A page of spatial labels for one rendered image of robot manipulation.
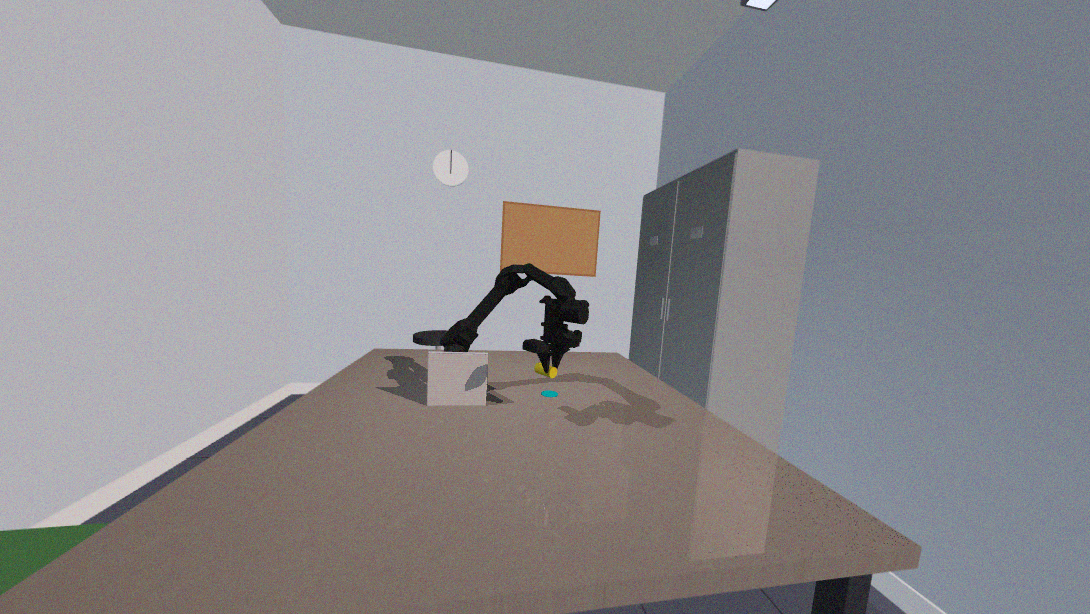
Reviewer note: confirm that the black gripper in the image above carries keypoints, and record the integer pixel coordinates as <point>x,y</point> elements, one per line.
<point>543,349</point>

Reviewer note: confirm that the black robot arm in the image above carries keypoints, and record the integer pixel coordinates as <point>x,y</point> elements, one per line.
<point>462,334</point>

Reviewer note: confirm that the yellow cylinder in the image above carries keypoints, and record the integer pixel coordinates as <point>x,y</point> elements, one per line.
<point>551,373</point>

